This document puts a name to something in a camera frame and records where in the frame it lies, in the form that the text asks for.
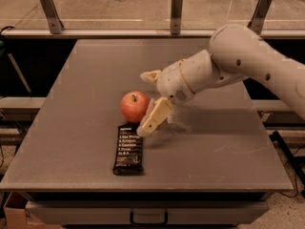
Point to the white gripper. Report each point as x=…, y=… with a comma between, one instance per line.
x=172, y=82

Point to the red apple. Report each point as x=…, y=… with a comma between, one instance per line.
x=134, y=105

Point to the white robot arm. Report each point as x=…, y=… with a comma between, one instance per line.
x=235, y=53

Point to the black rxbar chocolate wrapper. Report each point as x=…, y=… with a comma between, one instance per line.
x=129, y=151

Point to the cardboard box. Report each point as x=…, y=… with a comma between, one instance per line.
x=18, y=218

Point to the middle metal bracket post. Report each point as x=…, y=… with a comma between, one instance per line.
x=176, y=16

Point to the metal bracket post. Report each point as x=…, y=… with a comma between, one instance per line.
x=258, y=18
x=176, y=16
x=54, y=23

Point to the grey drawer with black handle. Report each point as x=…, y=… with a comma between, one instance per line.
x=147, y=213

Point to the right metal bracket post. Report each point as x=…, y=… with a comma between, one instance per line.
x=258, y=18

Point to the left metal bracket post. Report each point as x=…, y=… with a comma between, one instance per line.
x=54, y=23

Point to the metal rail behind table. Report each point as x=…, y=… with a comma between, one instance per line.
x=20, y=33

